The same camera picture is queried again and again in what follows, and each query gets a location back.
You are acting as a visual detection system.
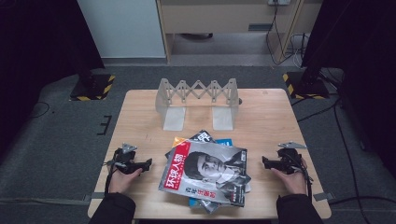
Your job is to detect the black cables under desk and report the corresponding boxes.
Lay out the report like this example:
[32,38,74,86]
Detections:
[265,4,309,66]

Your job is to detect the portrait cover magazine red title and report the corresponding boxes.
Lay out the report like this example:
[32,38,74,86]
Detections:
[158,139,251,208]

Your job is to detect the expandable grey metal book rack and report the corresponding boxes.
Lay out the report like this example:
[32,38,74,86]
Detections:
[154,77,242,132]

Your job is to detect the grey tape piece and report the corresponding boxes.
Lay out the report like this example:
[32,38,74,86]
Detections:
[83,191,106,203]
[312,191,334,203]

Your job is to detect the white cabinet panel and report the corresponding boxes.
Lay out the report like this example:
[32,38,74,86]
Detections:
[77,0,166,59]

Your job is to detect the hand-held gripper black cable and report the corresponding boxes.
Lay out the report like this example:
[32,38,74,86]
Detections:
[104,160,118,195]
[298,162,314,200]

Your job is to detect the person's left hand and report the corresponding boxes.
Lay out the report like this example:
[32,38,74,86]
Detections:
[107,166,144,194]

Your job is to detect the right hand-held gripper black cable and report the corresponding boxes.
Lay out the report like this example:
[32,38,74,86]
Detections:
[298,162,314,200]

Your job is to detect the short black floor cable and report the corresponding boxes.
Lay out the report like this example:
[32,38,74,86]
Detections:
[297,104,339,123]

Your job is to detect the hazard-striped black stand base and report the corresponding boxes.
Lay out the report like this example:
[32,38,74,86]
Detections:
[282,70,331,101]
[68,73,116,102]

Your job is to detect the left hand-held gripper black cable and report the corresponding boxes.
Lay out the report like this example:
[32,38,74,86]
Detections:
[104,160,118,195]

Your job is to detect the long black floor cable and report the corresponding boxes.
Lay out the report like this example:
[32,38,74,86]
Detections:
[328,104,396,224]

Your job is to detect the light wooden desk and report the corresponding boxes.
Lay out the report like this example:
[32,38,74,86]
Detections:
[155,0,312,64]

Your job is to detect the person's right hand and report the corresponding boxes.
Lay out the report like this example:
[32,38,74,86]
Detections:
[270,158,308,197]

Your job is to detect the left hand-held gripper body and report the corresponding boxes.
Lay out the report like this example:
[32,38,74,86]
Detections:
[106,143,141,175]

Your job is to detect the dark cover magazine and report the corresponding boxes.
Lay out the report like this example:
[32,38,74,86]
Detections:
[164,130,252,215]

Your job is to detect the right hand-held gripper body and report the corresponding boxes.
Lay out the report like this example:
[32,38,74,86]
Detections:
[271,141,308,175]

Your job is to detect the orange-cornered magazine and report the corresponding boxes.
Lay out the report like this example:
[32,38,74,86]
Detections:
[171,136,188,148]

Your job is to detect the black curtain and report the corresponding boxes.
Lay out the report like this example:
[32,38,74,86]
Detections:
[0,0,106,157]
[300,0,396,171]

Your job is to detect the thin black floor cable loop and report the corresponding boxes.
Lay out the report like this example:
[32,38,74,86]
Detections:
[29,101,50,119]

